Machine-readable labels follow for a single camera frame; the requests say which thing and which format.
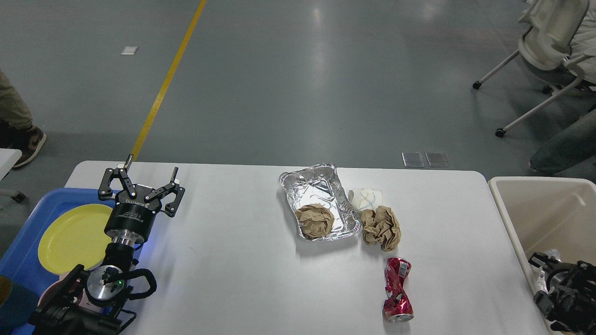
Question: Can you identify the metal floor plate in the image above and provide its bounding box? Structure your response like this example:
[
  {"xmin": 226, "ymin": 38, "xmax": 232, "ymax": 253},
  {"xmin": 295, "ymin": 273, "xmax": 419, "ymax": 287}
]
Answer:
[
  {"xmin": 401, "ymin": 151, "xmax": 425, "ymax": 168},
  {"xmin": 425, "ymin": 151, "xmax": 450, "ymax": 168}
]

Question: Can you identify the white office chair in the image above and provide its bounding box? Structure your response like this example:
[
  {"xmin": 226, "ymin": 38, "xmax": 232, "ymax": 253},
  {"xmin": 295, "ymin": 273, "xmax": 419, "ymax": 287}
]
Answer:
[{"xmin": 472, "ymin": 0, "xmax": 595, "ymax": 138}]

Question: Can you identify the beige plastic bin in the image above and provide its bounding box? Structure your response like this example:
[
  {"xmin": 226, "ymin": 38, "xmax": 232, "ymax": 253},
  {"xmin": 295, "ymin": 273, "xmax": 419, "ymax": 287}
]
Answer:
[{"xmin": 488, "ymin": 176, "xmax": 596, "ymax": 335}]

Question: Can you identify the white side table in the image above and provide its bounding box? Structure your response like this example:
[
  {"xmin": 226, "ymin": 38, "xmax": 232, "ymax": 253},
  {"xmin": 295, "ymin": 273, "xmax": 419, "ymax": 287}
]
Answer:
[{"xmin": 0, "ymin": 148, "xmax": 26, "ymax": 203}]

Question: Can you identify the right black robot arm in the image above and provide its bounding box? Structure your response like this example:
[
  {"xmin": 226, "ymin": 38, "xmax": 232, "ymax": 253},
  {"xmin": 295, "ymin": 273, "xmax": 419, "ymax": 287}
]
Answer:
[{"xmin": 528, "ymin": 252, "xmax": 596, "ymax": 335}]

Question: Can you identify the aluminium foil tray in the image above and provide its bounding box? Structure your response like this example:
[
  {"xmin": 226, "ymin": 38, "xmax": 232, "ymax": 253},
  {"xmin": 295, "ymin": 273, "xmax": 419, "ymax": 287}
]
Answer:
[{"xmin": 279, "ymin": 163, "xmax": 362, "ymax": 241}]

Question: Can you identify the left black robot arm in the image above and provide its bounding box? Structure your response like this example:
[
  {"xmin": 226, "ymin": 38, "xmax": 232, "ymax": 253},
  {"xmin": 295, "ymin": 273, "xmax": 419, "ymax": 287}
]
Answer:
[{"xmin": 28, "ymin": 154, "xmax": 185, "ymax": 335}]

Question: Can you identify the crumpled brown paper ball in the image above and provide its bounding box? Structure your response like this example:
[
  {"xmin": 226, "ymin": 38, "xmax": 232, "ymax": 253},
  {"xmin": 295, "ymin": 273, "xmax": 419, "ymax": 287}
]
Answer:
[{"xmin": 294, "ymin": 203, "xmax": 336, "ymax": 240}]

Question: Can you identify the crushed red can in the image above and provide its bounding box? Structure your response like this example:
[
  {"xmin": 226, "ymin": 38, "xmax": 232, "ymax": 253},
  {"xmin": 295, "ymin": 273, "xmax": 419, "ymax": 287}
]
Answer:
[{"xmin": 383, "ymin": 257, "xmax": 413, "ymax": 323}]

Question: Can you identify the person in grey trousers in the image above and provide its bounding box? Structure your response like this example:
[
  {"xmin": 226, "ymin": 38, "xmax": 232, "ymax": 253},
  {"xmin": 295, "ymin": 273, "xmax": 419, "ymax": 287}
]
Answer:
[{"xmin": 528, "ymin": 108, "xmax": 596, "ymax": 174}]

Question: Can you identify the aluminium foil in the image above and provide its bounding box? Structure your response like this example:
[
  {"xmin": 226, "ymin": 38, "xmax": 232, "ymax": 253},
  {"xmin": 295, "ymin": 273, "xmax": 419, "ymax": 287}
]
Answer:
[{"xmin": 532, "ymin": 248, "xmax": 567, "ymax": 292}]

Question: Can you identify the crumpled brown paper wad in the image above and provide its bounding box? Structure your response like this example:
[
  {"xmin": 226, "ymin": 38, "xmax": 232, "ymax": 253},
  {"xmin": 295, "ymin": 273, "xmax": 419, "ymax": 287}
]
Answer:
[{"xmin": 360, "ymin": 205, "xmax": 402, "ymax": 252}]

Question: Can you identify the pink mug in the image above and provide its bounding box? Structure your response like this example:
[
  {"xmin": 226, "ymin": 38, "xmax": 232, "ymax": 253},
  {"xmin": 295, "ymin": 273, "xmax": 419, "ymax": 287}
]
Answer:
[{"xmin": 37, "ymin": 273, "xmax": 77, "ymax": 307}]

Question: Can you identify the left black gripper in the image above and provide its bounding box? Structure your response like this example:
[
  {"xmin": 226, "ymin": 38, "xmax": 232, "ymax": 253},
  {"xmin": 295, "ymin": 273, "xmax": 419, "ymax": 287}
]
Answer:
[{"xmin": 97, "ymin": 155, "xmax": 185, "ymax": 245}]

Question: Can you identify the person in khaki trousers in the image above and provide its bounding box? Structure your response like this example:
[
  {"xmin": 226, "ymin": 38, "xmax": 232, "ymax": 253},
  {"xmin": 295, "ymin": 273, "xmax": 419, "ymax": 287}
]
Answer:
[{"xmin": 0, "ymin": 72, "xmax": 47, "ymax": 169}]

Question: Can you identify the dark teal mug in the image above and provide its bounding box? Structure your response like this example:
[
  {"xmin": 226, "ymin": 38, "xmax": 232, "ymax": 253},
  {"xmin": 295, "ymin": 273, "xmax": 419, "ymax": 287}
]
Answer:
[{"xmin": 0, "ymin": 276, "xmax": 39, "ymax": 335}]

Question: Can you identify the yellow plate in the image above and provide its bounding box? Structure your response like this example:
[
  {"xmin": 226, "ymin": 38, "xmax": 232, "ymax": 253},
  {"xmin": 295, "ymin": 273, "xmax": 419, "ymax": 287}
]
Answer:
[{"xmin": 38, "ymin": 204, "xmax": 112, "ymax": 275}]

